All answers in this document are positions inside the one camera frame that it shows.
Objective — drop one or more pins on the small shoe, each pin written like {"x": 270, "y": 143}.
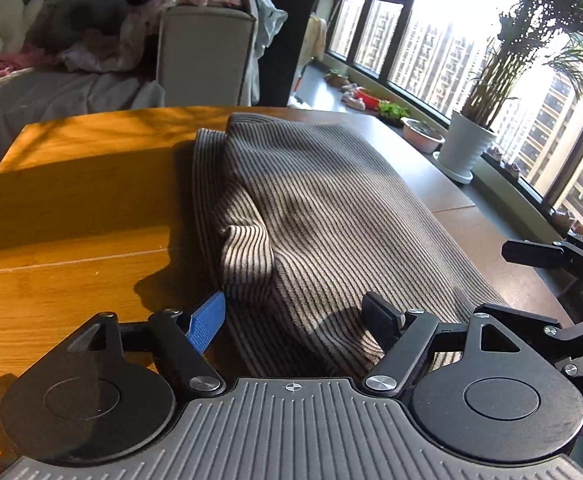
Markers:
{"x": 497, "y": 154}
{"x": 513, "y": 169}

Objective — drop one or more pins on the grey plush cushion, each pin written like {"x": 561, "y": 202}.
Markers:
{"x": 81, "y": 15}

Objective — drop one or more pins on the green seedling tray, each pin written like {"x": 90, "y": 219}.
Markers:
{"x": 391, "y": 110}

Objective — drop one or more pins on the white plant saucer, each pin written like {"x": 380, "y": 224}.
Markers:
{"x": 459, "y": 177}

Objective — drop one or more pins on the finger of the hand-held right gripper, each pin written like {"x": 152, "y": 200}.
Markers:
{"x": 521, "y": 317}
{"x": 534, "y": 253}

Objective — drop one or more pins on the small potted plant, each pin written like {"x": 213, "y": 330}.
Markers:
{"x": 336, "y": 79}

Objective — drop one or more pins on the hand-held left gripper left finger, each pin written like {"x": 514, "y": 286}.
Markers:
{"x": 206, "y": 322}

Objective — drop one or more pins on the black framed window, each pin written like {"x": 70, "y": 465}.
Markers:
{"x": 577, "y": 155}

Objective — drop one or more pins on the red basin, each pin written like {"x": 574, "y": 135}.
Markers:
{"x": 367, "y": 97}

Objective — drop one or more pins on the grey sofa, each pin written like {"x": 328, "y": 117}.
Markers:
{"x": 46, "y": 95}

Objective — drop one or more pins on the grey striped sweater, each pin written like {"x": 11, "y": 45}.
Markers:
{"x": 331, "y": 200}

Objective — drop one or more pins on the beige towel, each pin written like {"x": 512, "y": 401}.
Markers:
{"x": 316, "y": 37}

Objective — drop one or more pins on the crumpled white pink clothing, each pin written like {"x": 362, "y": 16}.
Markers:
{"x": 101, "y": 55}

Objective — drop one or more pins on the grey armchair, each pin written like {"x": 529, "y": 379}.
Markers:
{"x": 201, "y": 60}

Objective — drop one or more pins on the potted palm in white pot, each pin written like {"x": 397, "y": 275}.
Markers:
{"x": 464, "y": 142}

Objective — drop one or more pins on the pink shoe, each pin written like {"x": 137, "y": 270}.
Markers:
{"x": 348, "y": 90}
{"x": 355, "y": 102}

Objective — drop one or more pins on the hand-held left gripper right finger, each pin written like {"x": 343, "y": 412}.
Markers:
{"x": 381, "y": 317}

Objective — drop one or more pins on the pink basin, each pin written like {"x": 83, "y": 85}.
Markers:
{"x": 421, "y": 142}

